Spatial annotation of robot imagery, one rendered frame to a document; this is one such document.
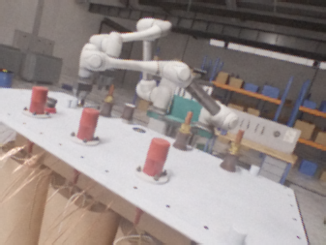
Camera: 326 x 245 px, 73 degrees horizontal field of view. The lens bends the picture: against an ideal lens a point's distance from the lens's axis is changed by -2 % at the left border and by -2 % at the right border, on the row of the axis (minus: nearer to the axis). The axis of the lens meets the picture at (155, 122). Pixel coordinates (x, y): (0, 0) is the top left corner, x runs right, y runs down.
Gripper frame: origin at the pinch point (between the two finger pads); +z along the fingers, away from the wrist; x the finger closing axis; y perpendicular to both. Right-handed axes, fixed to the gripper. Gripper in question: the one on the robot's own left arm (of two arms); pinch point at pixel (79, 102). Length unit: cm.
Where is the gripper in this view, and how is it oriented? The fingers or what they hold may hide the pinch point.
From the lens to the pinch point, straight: 157.3
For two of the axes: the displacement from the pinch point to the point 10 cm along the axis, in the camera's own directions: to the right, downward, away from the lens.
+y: -8.4, -3.4, 4.2
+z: -2.8, 9.4, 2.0
